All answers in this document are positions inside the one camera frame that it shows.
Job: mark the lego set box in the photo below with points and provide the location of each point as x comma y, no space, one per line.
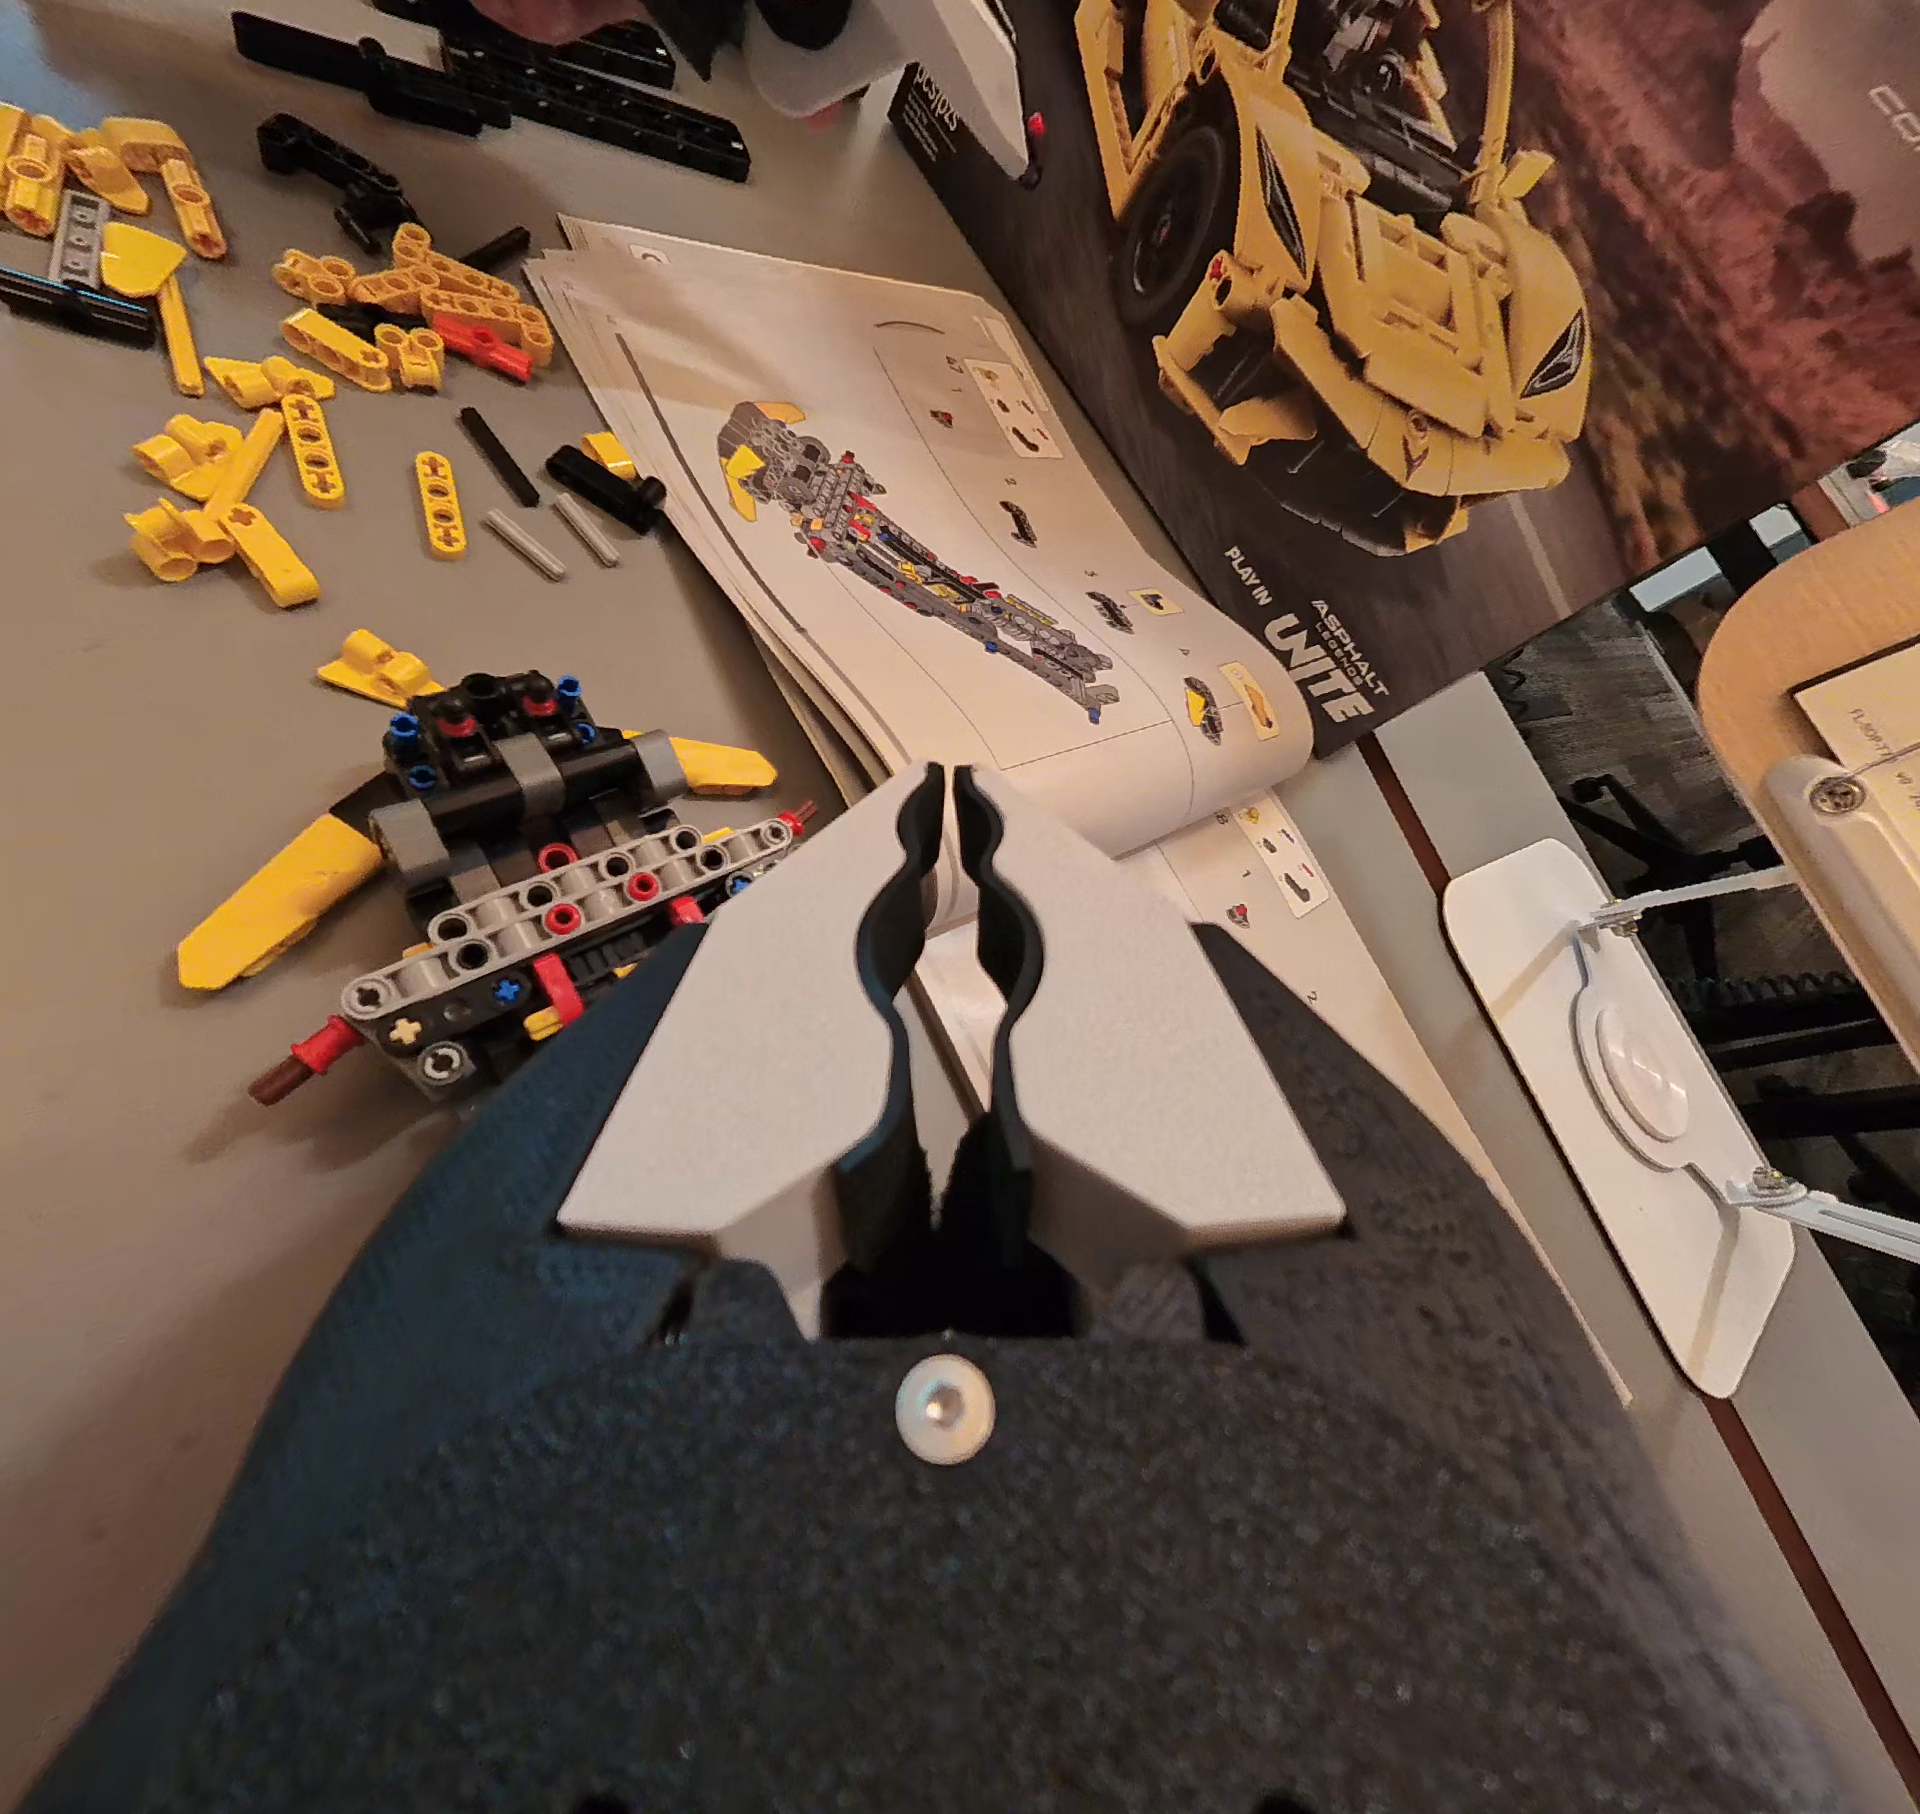
1651,195

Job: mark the white instruction booklet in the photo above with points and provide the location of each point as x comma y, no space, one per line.
901,419

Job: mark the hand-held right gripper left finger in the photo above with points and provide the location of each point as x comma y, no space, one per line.
720,1094

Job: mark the black lego beams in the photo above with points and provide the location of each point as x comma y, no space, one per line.
600,105

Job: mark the pile of yellow lego pieces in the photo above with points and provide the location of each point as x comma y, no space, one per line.
374,291

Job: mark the grey lego axle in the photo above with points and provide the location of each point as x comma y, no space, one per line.
586,530
524,547

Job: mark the black lego angle beam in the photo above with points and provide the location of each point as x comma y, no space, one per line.
323,157

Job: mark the yellow lego wedge panel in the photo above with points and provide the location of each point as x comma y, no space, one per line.
720,763

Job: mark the black and yellow lego block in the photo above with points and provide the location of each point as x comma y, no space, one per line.
600,479

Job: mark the yellow lego connector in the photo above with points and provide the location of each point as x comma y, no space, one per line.
374,667

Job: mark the grey black lego chassis assembly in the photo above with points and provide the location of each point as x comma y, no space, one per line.
511,780

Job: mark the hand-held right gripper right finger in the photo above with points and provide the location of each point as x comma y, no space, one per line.
1170,1094

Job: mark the white tablet stand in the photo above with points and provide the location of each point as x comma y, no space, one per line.
1530,945

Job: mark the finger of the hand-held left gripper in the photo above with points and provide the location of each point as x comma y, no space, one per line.
967,29

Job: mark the black lego axle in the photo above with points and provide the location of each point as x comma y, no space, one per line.
497,457

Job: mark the yellow and black lego arc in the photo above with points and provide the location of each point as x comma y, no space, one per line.
284,900

